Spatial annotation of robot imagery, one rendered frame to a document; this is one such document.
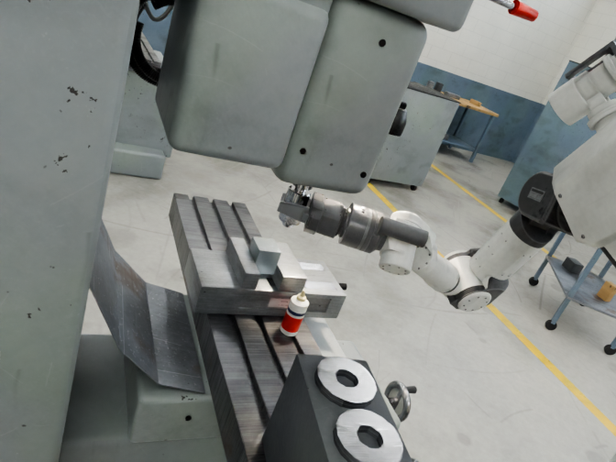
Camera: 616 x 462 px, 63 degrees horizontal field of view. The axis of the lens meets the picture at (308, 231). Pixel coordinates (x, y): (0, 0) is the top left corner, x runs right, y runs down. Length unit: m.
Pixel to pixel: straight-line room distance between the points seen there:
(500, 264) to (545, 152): 5.86
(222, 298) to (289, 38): 0.56
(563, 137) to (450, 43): 2.98
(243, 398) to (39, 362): 0.34
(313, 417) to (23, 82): 0.52
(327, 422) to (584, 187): 0.54
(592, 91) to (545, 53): 9.47
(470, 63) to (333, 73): 8.65
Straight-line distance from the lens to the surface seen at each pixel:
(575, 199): 0.94
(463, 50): 9.30
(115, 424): 1.13
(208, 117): 0.78
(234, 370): 0.99
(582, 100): 0.97
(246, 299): 1.11
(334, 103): 0.85
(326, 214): 0.98
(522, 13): 0.99
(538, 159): 7.03
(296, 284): 1.12
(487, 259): 1.19
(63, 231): 0.72
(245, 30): 0.76
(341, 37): 0.83
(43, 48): 0.63
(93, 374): 1.22
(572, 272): 4.73
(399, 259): 1.01
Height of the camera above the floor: 1.61
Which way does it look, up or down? 24 degrees down
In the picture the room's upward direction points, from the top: 21 degrees clockwise
